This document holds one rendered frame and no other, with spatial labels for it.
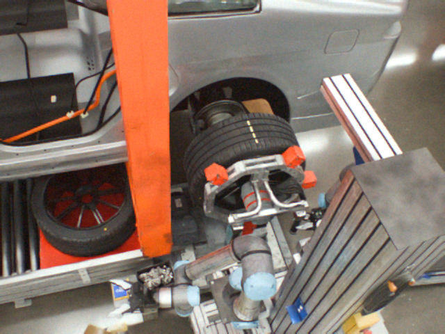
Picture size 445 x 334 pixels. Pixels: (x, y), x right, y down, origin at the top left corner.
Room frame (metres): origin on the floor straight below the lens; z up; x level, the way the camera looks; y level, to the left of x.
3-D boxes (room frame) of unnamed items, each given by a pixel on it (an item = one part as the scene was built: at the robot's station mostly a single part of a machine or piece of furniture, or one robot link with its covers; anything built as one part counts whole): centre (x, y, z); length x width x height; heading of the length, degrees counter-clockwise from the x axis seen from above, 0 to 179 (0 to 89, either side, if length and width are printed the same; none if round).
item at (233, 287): (0.79, -0.17, 0.98); 0.13 x 0.12 x 0.14; 11
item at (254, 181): (1.23, -0.16, 1.03); 0.19 x 0.18 x 0.11; 21
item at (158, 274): (0.94, 0.26, 0.51); 0.20 x 0.14 x 0.13; 117
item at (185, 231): (1.48, 0.22, 0.26); 0.42 x 0.18 x 0.35; 21
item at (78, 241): (1.43, 0.79, 0.39); 0.66 x 0.66 x 0.24
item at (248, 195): (1.32, -0.23, 0.85); 0.21 x 0.14 x 0.14; 21
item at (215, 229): (1.54, -0.14, 0.32); 0.40 x 0.30 x 0.28; 111
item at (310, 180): (1.50, -0.50, 0.85); 0.09 x 0.08 x 0.07; 111
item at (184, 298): (0.62, 0.06, 1.21); 0.11 x 0.08 x 0.09; 101
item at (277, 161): (1.38, -0.20, 0.85); 0.54 x 0.07 x 0.54; 111
